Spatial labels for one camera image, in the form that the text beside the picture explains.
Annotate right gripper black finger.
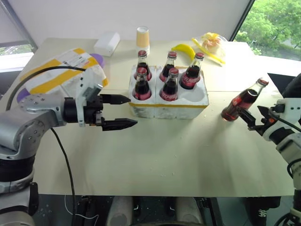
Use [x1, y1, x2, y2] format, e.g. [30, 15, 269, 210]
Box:
[237, 107, 257, 131]
[257, 105, 271, 122]

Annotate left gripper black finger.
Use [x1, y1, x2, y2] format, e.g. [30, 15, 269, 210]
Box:
[101, 117, 138, 132]
[100, 94, 131, 105]

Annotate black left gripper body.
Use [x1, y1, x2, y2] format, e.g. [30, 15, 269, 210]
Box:
[82, 94, 104, 127]

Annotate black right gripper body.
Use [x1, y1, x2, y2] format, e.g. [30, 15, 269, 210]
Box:
[254, 117, 277, 137]

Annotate cola glass bottle red cap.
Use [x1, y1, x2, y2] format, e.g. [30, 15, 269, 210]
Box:
[221, 78, 269, 122]
[133, 67, 152, 101]
[159, 68, 180, 102]
[159, 51, 178, 83]
[134, 50, 152, 81]
[179, 52, 205, 90]

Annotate white box with yellow tape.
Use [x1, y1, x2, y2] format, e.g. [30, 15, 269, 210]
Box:
[20, 48, 110, 95]

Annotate small white plastic box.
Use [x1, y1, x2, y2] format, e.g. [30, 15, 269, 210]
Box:
[94, 31, 121, 57]

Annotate white foam crate yellow tape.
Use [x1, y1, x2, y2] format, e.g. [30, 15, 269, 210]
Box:
[128, 64, 210, 120]

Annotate black angular object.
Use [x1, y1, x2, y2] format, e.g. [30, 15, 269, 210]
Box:
[267, 72, 301, 99]

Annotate purple round plate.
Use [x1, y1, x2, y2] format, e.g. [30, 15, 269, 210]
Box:
[17, 53, 107, 104]

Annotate stacked paper cups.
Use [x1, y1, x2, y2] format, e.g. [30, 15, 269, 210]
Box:
[135, 26, 151, 56]

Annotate plastic bag with fruit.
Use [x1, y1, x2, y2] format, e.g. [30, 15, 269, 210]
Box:
[191, 38, 226, 65]

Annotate clear bag with orange fruit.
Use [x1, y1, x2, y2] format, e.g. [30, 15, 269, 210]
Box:
[200, 32, 227, 60]

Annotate yellow banana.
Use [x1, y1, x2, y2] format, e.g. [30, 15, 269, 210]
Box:
[171, 43, 196, 63]

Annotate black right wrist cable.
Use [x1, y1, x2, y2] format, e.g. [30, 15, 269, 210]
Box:
[269, 107, 301, 133]

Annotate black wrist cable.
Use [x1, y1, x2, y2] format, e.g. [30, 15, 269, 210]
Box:
[269, 107, 301, 133]
[5, 65, 87, 112]

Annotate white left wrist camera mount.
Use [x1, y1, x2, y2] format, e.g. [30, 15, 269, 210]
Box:
[75, 67, 104, 128]

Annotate thin black hanging cable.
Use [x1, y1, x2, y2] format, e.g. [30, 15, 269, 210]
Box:
[50, 128, 76, 226]

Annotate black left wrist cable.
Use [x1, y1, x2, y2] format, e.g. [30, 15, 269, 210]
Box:
[5, 65, 87, 112]

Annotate thin white wire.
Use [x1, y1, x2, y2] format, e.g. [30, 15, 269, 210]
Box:
[64, 194, 100, 221]

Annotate dark window frame bar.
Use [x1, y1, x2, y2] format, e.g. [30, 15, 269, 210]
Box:
[229, 0, 256, 42]

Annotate grey window frame bar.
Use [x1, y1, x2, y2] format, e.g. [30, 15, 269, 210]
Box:
[0, 0, 39, 51]

